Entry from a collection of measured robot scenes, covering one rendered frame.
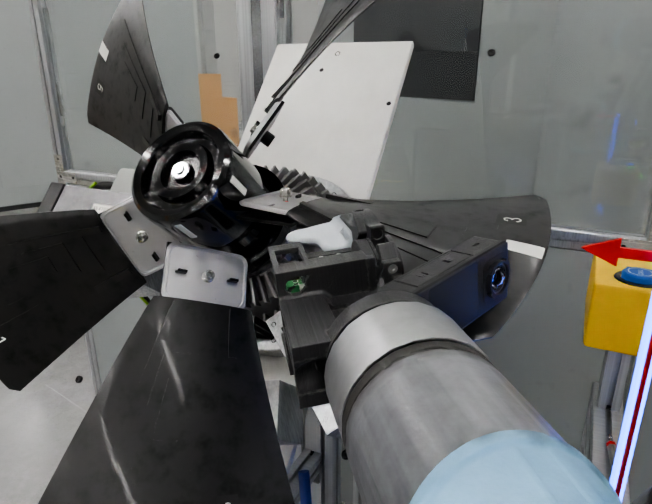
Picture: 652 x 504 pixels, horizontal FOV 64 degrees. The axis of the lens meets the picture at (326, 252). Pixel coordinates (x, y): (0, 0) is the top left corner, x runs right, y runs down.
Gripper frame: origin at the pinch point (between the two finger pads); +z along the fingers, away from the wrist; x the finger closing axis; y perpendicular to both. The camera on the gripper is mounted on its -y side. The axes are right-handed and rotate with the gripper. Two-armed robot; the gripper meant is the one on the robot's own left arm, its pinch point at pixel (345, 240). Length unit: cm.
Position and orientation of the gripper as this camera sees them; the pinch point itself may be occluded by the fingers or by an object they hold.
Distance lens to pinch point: 46.0
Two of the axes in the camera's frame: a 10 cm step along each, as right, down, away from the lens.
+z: -1.9, -3.2, 9.3
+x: 1.0, 9.3, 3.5
